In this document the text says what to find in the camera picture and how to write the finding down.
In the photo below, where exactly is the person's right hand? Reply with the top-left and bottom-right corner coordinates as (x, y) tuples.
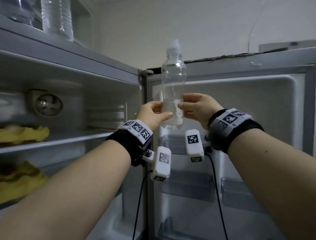
(178, 93), (224, 131)

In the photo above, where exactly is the person's left hand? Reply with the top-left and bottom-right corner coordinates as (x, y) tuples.
(136, 101), (173, 133)

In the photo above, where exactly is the clear plastic water bottle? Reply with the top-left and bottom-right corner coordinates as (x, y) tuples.
(160, 39), (187, 130)

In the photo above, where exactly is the person's right forearm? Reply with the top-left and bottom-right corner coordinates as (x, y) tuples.
(227, 128), (316, 240)

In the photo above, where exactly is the person's left forearm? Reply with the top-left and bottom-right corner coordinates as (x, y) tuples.
(0, 140), (131, 240)

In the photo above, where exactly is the grey refrigerator door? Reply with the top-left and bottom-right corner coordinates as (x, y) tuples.
(147, 46), (316, 240)

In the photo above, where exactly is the grey refrigerator body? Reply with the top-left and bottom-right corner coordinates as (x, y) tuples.
(0, 14), (148, 240)

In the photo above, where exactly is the glass fridge shelf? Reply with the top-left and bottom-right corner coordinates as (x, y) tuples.
(0, 129), (116, 155)

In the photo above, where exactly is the round fridge thermostat dial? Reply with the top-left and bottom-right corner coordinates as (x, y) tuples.
(26, 90), (64, 117)

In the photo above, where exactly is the grey box on fridge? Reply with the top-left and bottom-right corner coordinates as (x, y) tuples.
(258, 39), (316, 53)

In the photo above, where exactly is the yellow egg tray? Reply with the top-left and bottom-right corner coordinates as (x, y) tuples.
(0, 161), (50, 205)
(0, 125), (50, 144)

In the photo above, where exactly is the large clear ribbed bottle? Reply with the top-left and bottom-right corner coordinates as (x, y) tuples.
(41, 0), (74, 42)

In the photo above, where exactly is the black left wrist strap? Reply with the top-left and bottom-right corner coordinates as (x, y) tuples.
(106, 120), (154, 167)

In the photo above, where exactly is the black wrist strap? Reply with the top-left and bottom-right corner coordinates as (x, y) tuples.
(106, 120), (154, 167)
(208, 108), (265, 152)

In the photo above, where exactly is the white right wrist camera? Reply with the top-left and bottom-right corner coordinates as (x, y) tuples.
(185, 129), (205, 163)

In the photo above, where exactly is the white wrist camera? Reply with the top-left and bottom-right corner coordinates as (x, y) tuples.
(185, 129), (205, 163)
(142, 146), (172, 182)

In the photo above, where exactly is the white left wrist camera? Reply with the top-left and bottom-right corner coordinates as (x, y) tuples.
(142, 146), (172, 182)

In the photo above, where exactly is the black right wrist strap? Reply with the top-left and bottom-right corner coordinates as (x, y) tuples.
(208, 108), (265, 152)

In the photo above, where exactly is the black left camera cable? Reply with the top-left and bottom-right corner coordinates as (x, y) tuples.
(132, 170), (153, 240)

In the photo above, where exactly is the black camera cable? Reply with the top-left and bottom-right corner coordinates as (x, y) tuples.
(132, 170), (153, 240)
(205, 152), (229, 240)

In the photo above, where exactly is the black right camera cable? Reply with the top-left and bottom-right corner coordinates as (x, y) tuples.
(205, 152), (229, 240)

